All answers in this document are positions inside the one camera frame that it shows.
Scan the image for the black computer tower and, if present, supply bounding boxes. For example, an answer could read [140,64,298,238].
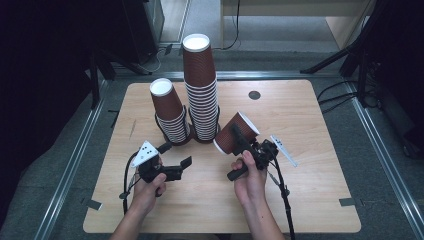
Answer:
[121,0,166,65]

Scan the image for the black hanging cable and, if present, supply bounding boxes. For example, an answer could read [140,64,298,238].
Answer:
[221,0,242,51]

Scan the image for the hand-held gripper black cable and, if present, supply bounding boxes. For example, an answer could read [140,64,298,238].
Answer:
[119,151,142,215]
[266,159,297,240]

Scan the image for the person's left hand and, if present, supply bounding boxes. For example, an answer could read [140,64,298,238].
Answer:
[128,158,168,218]

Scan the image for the black metal stand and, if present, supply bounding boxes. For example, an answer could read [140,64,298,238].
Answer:
[87,49,153,110]

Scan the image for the black curtain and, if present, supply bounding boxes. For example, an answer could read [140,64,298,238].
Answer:
[0,0,126,228]

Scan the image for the black wire cup holder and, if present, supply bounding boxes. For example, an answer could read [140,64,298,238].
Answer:
[188,105,222,145]
[153,105,194,147]

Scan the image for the single brown paper cup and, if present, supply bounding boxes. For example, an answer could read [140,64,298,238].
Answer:
[213,111,261,156]

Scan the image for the short stack of brown cups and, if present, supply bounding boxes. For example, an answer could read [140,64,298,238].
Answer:
[149,77,192,144]

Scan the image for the white cable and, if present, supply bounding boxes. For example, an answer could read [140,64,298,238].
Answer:
[142,45,168,74]

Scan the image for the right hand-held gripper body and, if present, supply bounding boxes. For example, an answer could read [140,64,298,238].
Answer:
[226,134,299,182]

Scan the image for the black floor cables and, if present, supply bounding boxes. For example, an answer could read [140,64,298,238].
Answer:
[316,79,383,115]

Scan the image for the right hand-held gripper black cable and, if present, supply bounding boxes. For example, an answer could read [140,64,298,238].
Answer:
[266,159,297,240]

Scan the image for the light wooden desk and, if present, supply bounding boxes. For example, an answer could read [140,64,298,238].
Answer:
[219,0,378,50]

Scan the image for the black tripod stand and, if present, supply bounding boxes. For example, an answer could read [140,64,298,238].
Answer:
[299,0,401,108]

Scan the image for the aluminium floor rail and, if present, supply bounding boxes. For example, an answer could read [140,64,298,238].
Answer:
[113,69,345,81]
[344,79,424,240]
[33,79,109,240]

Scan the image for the person's right hand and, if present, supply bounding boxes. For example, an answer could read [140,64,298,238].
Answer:
[231,149,268,208]

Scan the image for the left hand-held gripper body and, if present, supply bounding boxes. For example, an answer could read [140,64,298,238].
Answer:
[130,140,185,184]

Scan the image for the stack of brown paper cups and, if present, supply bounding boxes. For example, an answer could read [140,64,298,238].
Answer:
[182,33,221,143]

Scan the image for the left hand-held gripper black cable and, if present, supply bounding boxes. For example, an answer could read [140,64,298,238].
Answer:
[119,151,142,215]

